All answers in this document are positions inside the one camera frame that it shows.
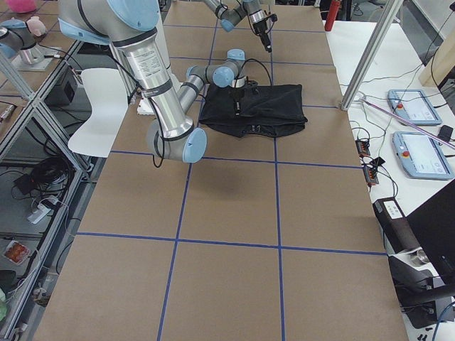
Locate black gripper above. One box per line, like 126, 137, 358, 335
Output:
229, 80, 258, 116
251, 12, 277, 53

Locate white plastic chair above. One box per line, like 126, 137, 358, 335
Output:
68, 68, 129, 158

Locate black monitor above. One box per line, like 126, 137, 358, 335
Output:
407, 181, 454, 283

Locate far teach pendant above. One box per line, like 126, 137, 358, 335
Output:
387, 89, 442, 126

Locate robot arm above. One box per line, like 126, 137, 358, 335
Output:
58, 1, 246, 163
203, 0, 277, 53

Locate metal reacher grabber tool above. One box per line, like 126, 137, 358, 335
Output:
359, 90, 454, 149

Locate black graphic t-shirt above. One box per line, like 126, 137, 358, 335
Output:
199, 85, 308, 138

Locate aluminium frame post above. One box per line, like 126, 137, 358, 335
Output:
340, 0, 404, 111

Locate near teach pendant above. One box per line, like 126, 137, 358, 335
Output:
392, 131, 454, 180

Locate red fire extinguisher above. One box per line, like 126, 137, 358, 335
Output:
324, 0, 341, 32

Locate teach pendant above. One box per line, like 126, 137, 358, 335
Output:
387, 89, 442, 126
392, 131, 454, 180

